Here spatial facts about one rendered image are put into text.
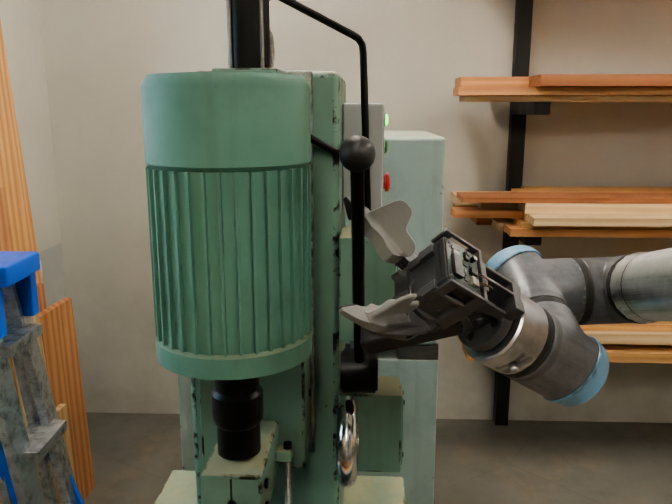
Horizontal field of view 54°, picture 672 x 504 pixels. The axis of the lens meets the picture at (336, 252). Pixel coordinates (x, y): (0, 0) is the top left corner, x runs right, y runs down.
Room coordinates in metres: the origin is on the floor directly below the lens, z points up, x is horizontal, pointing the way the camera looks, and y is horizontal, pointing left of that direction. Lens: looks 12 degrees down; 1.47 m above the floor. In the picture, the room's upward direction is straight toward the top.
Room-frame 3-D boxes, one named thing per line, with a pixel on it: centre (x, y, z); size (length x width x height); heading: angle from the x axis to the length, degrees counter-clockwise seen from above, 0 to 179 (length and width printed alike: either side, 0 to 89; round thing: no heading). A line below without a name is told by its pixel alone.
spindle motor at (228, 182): (0.71, 0.12, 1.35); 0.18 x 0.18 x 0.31
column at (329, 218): (1.01, 0.10, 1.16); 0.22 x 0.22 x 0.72; 87
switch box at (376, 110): (1.03, -0.04, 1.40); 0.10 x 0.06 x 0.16; 177
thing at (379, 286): (0.92, -0.05, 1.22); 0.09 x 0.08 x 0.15; 177
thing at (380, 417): (0.89, -0.05, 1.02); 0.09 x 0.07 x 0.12; 87
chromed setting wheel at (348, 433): (0.84, -0.02, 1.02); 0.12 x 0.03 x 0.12; 177
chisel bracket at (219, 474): (0.73, 0.11, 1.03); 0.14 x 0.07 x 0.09; 177
